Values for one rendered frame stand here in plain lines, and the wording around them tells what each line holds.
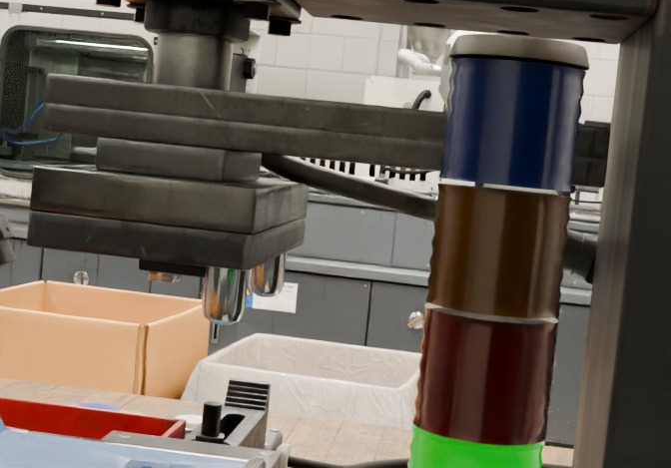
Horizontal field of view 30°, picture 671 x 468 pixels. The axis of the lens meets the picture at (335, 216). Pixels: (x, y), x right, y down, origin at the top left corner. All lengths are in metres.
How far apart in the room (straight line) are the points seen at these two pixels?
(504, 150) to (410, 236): 4.75
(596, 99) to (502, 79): 6.70
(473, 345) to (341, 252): 4.79
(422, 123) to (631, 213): 0.10
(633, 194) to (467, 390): 0.22
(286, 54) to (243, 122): 6.63
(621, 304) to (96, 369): 2.44
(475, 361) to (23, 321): 2.67
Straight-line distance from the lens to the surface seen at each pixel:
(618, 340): 0.55
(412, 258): 5.09
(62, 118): 0.60
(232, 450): 0.73
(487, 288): 0.34
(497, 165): 0.34
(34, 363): 2.98
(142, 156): 0.58
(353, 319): 5.14
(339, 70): 7.08
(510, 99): 0.34
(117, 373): 2.92
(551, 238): 0.35
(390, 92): 5.70
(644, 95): 0.55
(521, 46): 0.34
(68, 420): 0.93
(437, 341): 0.35
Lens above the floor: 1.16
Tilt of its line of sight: 3 degrees down
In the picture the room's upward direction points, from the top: 6 degrees clockwise
